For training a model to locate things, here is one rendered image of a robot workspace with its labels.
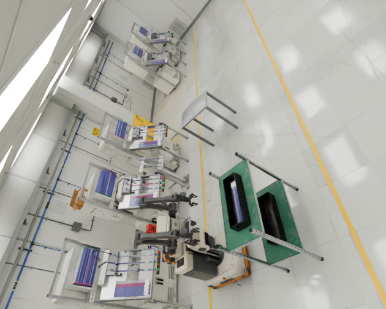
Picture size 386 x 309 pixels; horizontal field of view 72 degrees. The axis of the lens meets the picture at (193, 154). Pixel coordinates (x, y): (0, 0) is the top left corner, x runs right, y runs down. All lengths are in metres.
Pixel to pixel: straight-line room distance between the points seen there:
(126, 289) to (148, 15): 9.43
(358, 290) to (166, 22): 10.24
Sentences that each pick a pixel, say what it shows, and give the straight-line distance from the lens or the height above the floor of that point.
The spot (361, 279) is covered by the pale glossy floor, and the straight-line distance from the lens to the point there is 3.04.
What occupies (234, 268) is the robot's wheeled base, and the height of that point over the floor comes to 0.28.
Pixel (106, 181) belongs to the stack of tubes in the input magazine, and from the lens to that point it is 5.00.
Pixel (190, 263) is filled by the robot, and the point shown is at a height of 0.75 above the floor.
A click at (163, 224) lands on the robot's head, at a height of 1.34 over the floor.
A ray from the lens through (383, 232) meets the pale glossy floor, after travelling 3.04.
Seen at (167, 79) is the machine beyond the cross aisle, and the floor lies 0.40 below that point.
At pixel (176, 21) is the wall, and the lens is 11.25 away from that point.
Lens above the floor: 2.77
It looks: 28 degrees down
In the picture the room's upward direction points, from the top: 62 degrees counter-clockwise
